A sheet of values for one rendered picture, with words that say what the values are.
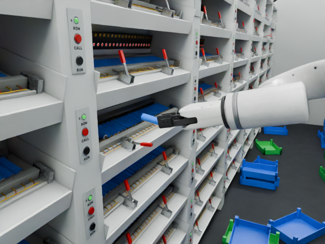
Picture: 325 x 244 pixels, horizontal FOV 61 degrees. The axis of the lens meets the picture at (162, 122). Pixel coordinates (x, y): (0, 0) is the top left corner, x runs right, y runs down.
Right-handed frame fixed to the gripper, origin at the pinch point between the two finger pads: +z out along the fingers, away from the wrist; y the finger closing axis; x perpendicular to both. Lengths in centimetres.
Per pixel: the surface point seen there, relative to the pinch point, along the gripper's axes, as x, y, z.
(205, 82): -2, -118, 26
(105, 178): 11.3, 9.8, 15.9
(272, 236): 97, -99, -3
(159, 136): 8.4, -19.0, 14.1
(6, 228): 8.4, 36.7, 15.3
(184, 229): 63, -48, 28
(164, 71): -12.8, -28.9, 11.8
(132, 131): 3.9, -9.6, 17.9
